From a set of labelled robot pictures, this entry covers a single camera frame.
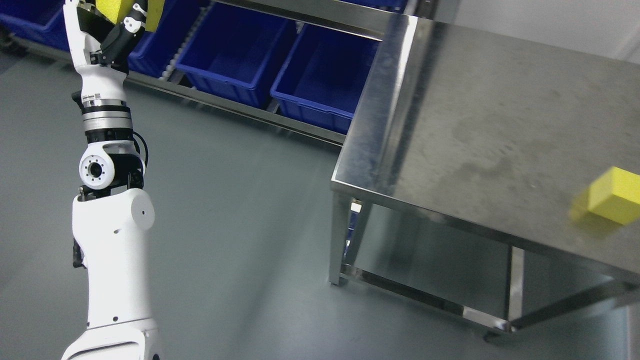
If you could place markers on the steel shelf rack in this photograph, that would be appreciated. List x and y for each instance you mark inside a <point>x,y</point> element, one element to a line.
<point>345,16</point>

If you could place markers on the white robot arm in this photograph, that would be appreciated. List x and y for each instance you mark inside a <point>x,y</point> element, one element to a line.
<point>111,218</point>

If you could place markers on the stainless steel table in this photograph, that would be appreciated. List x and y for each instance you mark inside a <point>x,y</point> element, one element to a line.
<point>499,137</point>

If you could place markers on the yellow foam block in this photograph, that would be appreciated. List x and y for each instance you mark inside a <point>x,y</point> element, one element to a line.
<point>116,10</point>
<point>615,196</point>

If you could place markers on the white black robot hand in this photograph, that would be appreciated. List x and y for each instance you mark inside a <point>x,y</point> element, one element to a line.
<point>100,45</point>

